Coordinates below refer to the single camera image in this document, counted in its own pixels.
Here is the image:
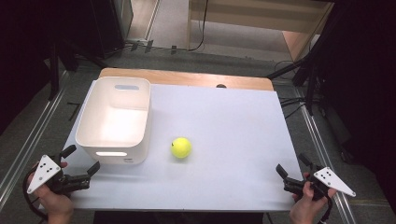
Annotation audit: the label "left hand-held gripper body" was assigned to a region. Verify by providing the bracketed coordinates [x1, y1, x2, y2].
[26, 154, 92, 195]

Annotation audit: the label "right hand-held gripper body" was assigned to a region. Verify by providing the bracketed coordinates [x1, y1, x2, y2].
[283, 163, 357, 201]

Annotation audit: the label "white plastic storage bin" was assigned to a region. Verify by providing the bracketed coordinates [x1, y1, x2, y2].
[75, 76, 152, 165]

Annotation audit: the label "yellow tennis ball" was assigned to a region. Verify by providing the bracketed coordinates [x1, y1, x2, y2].
[170, 136, 192, 160]

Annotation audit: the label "person's right hand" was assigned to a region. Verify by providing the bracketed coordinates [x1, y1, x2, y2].
[289, 172, 338, 224]

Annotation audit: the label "person's left hand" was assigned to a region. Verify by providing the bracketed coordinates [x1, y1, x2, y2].
[27, 161, 75, 224]

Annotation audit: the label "white table mat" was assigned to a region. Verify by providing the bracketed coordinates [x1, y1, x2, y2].
[40, 81, 304, 213]

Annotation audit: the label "black tripod stand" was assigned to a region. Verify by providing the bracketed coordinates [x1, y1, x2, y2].
[265, 0, 353, 116]

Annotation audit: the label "black metal stand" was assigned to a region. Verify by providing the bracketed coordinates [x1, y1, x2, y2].
[46, 40, 108, 101]

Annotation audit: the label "dark cabinet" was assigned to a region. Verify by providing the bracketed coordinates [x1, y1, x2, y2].
[90, 0, 134, 59]

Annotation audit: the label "wooden shelf unit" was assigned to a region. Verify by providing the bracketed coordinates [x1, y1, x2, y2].
[186, 0, 335, 62]

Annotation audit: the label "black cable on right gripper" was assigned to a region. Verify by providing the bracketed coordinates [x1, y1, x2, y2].
[320, 195, 334, 224]

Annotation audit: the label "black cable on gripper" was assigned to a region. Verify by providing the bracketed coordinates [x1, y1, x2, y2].
[320, 195, 334, 224]
[21, 167, 49, 222]

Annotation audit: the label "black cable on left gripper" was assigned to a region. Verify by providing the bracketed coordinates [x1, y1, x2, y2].
[21, 167, 49, 222]

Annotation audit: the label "black floor cables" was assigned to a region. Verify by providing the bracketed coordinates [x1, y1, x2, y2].
[274, 60, 307, 119]

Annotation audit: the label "black hanging cable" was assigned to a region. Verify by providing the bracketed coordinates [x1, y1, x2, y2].
[188, 0, 209, 52]

